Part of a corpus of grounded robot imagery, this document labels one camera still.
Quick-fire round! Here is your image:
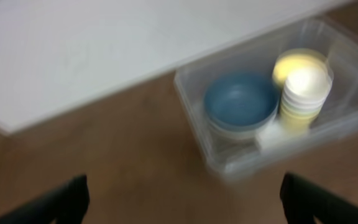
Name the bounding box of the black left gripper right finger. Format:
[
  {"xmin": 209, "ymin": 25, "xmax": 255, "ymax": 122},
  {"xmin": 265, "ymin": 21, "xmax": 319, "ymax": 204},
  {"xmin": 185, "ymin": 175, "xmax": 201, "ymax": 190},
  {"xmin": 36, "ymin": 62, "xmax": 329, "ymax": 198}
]
[{"xmin": 280, "ymin": 172, "xmax": 358, "ymax": 224}]

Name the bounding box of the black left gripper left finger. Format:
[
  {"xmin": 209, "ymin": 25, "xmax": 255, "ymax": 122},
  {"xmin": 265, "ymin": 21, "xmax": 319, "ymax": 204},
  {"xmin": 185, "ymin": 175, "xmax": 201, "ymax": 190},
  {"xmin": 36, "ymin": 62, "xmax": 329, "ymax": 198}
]
[{"xmin": 0, "ymin": 175, "xmax": 90, "ymax": 224}]

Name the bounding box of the cream cup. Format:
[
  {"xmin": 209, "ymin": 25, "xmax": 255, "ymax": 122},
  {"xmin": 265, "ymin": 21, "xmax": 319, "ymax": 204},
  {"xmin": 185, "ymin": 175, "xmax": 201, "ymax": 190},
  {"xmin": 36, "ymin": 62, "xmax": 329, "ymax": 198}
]
[{"xmin": 282, "ymin": 66, "xmax": 333, "ymax": 105}]

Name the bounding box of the dark blue bowl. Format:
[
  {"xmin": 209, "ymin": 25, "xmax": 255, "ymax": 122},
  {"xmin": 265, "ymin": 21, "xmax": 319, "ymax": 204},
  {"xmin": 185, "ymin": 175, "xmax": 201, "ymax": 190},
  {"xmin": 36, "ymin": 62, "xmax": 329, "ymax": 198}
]
[{"xmin": 203, "ymin": 72, "xmax": 280, "ymax": 132}]

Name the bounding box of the yellow small bowl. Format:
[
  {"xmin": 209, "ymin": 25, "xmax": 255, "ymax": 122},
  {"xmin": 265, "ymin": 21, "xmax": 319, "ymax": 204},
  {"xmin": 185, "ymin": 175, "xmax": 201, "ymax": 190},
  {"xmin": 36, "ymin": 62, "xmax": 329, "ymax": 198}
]
[{"xmin": 272, "ymin": 48, "xmax": 328, "ymax": 89}]

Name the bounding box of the cream bowl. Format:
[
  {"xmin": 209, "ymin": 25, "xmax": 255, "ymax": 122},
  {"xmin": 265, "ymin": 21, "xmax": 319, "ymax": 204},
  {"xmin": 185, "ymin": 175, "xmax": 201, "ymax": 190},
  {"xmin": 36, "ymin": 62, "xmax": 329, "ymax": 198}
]
[{"xmin": 206, "ymin": 114, "xmax": 276, "ymax": 141}]

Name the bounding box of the yellow cup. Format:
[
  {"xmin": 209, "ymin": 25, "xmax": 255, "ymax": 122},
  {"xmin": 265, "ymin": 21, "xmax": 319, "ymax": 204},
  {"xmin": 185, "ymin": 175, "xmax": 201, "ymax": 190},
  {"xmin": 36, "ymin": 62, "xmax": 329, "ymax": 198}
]
[{"xmin": 279, "ymin": 106, "xmax": 320, "ymax": 134}]

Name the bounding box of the white label in container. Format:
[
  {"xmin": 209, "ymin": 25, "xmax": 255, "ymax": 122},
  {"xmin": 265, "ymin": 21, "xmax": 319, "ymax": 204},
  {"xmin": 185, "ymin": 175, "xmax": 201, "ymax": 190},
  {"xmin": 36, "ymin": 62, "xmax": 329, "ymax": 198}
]
[{"xmin": 255, "ymin": 121, "xmax": 290, "ymax": 152}]

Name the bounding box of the clear plastic storage container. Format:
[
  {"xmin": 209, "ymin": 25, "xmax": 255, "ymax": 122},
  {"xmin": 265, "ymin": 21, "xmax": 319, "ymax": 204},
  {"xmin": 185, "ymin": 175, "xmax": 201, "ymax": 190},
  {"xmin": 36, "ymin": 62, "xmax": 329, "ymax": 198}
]
[{"xmin": 175, "ymin": 18, "xmax": 358, "ymax": 180}]

